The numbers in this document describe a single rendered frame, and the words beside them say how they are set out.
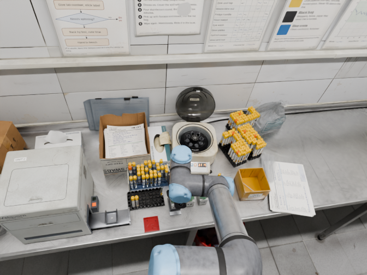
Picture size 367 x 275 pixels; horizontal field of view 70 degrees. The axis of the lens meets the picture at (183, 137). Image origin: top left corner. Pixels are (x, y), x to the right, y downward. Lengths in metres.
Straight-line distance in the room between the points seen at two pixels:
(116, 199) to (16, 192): 0.44
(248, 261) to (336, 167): 1.24
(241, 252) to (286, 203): 0.89
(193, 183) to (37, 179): 0.58
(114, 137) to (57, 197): 0.54
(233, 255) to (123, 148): 0.97
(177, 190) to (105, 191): 0.57
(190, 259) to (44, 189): 0.68
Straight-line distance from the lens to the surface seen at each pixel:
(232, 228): 0.68
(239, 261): 0.57
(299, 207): 1.47
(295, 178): 1.56
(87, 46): 1.27
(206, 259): 0.56
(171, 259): 0.55
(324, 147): 1.81
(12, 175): 1.16
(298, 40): 1.52
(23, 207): 1.08
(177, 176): 0.89
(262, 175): 1.40
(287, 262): 2.35
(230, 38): 1.34
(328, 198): 1.60
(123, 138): 1.45
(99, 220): 1.26
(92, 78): 1.38
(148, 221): 1.28
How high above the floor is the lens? 2.07
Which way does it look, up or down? 51 degrees down
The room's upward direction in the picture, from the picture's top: 8 degrees clockwise
